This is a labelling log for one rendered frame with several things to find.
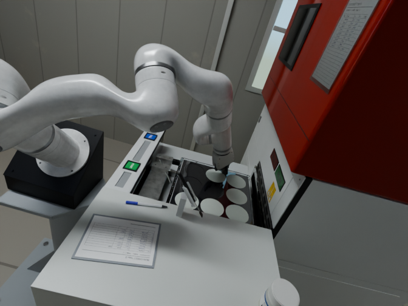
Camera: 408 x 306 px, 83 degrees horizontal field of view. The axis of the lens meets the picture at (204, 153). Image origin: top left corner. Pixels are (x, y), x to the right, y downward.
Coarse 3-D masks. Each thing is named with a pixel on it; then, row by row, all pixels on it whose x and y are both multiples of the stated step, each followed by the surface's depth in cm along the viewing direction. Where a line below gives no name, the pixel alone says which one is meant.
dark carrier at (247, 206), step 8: (184, 160) 118; (184, 168) 112; (192, 168) 114; (200, 168) 116; (208, 168) 117; (184, 176) 107; (192, 176) 109; (200, 176) 110; (240, 176) 119; (176, 184) 101; (192, 184) 104; (200, 184) 106; (208, 184) 107; (216, 184) 109; (224, 184) 110; (176, 192) 97; (200, 192) 101; (208, 192) 102; (216, 192) 104; (224, 192) 105; (248, 192) 109; (200, 200) 97; (224, 200) 100; (248, 200) 104; (200, 208) 93; (224, 208) 96; (248, 208) 100; (224, 216) 93
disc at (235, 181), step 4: (228, 176) 116; (232, 176) 117; (236, 176) 118; (228, 180) 113; (232, 180) 114; (236, 180) 115; (240, 180) 116; (244, 180) 116; (232, 184) 111; (236, 184) 112; (240, 184) 113; (244, 184) 114
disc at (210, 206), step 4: (204, 200) 97; (208, 200) 98; (212, 200) 99; (216, 200) 99; (200, 204) 95; (204, 204) 96; (208, 204) 96; (212, 204) 97; (216, 204) 97; (220, 204) 98; (204, 208) 94; (208, 208) 94; (212, 208) 95; (216, 208) 95; (220, 208) 96; (208, 212) 92; (212, 212) 93; (216, 212) 93; (220, 212) 94
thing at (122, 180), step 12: (144, 132) 119; (156, 132) 123; (144, 144) 111; (156, 144) 112; (132, 156) 100; (144, 156) 102; (120, 168) 92; (108, 180) 85; (120, 180) 87; (132, 180) 88
